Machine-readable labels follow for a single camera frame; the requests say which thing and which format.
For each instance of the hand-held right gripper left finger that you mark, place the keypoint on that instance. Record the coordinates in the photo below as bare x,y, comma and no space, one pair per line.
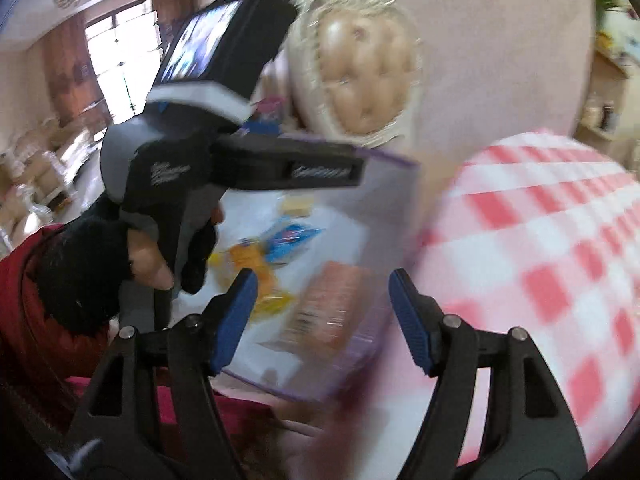
235,310

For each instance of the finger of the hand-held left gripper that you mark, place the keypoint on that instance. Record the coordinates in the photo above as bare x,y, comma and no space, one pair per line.
300,170

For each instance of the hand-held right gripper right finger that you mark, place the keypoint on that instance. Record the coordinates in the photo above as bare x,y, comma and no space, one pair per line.
407,310

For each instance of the clear plastic box purple rim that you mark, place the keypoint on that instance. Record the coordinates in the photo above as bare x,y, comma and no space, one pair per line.
350,220

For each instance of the person's left forearm red sleeve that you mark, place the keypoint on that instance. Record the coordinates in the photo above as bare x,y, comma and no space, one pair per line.
20,320

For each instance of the person's left hand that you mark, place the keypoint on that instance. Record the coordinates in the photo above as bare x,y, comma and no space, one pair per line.
85,270

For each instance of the pale yellow snack piece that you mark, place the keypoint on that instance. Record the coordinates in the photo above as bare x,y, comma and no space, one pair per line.
295,205

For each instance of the yellow snack packet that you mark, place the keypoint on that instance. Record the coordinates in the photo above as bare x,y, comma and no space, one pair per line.
260,280

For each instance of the blue snack packet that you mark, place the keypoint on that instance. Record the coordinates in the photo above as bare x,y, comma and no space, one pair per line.
292,237

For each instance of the orange snack packet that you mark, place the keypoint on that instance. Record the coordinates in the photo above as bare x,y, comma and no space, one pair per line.
335,302

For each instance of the cream sofa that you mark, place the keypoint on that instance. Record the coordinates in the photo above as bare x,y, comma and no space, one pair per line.
45,175

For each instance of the magenta cloth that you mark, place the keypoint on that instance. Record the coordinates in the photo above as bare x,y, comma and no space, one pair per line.
220,420

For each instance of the cream tufted chair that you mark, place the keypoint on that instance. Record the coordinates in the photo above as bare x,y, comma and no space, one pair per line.
350,70

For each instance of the window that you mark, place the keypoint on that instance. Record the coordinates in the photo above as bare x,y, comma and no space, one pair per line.
112,60

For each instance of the brown curtain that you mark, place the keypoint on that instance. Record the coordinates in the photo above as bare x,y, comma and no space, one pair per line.
172,10

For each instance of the pale filled bag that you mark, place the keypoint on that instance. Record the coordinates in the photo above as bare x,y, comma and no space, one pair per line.
591,115

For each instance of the dark bottle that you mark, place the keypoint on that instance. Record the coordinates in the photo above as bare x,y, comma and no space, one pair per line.
609,116

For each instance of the wooden wall shelf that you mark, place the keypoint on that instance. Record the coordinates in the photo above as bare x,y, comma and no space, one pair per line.
615,110

